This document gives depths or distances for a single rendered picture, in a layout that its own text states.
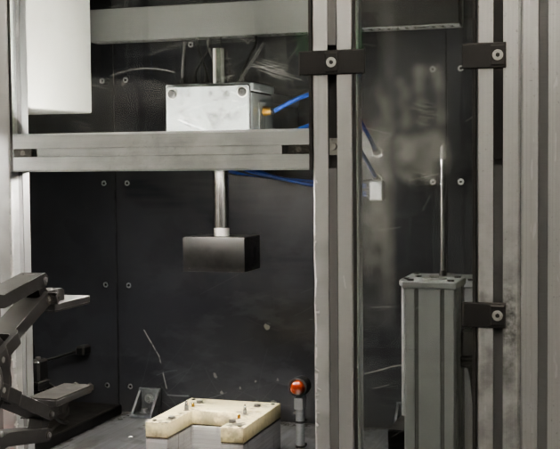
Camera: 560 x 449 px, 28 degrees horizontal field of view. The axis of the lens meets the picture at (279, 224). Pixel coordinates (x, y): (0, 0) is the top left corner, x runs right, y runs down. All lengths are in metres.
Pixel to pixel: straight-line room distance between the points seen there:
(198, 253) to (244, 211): 0.26
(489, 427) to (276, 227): 0.59
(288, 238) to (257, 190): 0.09
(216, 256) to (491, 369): 0.42
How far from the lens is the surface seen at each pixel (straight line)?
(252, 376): 1.71
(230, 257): 1.43
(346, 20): 1.20
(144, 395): 1.78
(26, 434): 1.02
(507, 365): 1.18
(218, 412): 1.47
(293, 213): 1.66
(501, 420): 1.20
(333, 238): 1.20
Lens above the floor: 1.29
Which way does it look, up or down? 3 degrees down
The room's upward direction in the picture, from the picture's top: 1 degrees counter-clockwise
